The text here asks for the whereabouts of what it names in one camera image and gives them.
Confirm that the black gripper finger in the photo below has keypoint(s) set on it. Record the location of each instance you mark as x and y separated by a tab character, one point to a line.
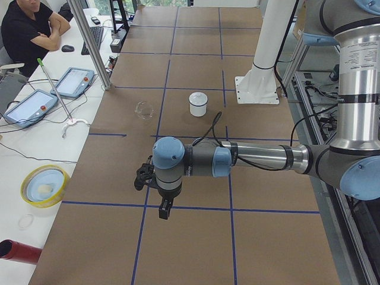
168	208
163	210

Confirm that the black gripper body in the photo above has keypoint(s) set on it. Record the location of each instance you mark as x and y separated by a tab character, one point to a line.
168	194

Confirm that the white enamel cup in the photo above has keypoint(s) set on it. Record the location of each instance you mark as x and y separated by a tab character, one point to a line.
197	111

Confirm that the white cup lid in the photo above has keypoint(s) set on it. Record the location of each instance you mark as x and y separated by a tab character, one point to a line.
198	99

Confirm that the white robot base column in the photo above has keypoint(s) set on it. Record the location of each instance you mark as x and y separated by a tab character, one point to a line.
258	86

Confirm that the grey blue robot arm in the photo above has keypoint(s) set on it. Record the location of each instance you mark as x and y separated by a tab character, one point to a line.
350	162

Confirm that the brown paper table cover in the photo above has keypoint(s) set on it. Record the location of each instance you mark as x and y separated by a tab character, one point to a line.
252	227

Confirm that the blue plate with food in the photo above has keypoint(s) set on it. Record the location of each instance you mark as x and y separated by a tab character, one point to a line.
44	185

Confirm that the yellow tape roll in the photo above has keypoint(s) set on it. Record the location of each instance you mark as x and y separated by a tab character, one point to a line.
50	201

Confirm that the far blue teach pendant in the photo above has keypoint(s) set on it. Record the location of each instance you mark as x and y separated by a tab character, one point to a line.
74	82

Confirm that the blue teach pendant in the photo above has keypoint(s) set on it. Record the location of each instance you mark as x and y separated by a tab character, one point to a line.
74	82
32	109

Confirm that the near blue teach pendant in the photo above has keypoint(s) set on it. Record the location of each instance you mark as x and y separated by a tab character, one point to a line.
32	109

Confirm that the red cylinder tube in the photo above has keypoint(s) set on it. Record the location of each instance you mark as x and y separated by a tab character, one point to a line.
19	252

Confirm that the black power adapter box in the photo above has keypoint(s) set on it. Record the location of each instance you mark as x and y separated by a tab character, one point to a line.
117	40

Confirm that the black computer mouse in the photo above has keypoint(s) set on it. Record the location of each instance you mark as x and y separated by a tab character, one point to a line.
67	48

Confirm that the silver reach grabber stick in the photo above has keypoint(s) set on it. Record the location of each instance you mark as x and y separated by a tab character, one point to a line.
71	121

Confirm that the person in black shirt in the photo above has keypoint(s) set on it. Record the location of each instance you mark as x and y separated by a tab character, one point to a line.
30	30

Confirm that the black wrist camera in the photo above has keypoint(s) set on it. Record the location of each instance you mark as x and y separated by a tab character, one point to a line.
145	177

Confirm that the aluminium frame post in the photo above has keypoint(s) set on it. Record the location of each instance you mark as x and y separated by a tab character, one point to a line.
84	28

